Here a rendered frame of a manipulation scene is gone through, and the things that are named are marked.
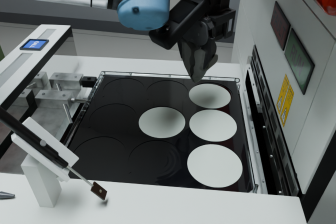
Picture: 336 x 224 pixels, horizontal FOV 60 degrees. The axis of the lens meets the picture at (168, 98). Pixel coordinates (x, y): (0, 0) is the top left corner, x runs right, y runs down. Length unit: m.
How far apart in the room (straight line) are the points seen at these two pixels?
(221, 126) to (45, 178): 0.37
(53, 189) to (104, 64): 0.63
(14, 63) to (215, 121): 0.50
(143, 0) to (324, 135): 0.28
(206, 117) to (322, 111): 0.31
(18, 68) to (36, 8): 2.81
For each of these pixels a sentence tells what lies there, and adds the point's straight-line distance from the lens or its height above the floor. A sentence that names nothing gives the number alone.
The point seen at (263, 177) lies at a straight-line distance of 0.60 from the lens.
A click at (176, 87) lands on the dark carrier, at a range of 0.73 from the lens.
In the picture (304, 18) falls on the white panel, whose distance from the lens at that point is 0.48.
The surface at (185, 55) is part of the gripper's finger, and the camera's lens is 0.60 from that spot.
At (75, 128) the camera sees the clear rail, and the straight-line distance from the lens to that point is 0.64.
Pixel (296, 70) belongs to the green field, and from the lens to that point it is 0.48.
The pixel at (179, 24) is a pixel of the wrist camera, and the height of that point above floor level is 1.12.
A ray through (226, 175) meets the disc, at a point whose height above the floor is 0.90.
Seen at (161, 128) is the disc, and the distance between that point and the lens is 0.61.
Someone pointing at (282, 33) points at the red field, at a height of 1.10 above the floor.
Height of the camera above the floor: 1.32
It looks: 37 degrees down
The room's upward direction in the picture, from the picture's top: straight up
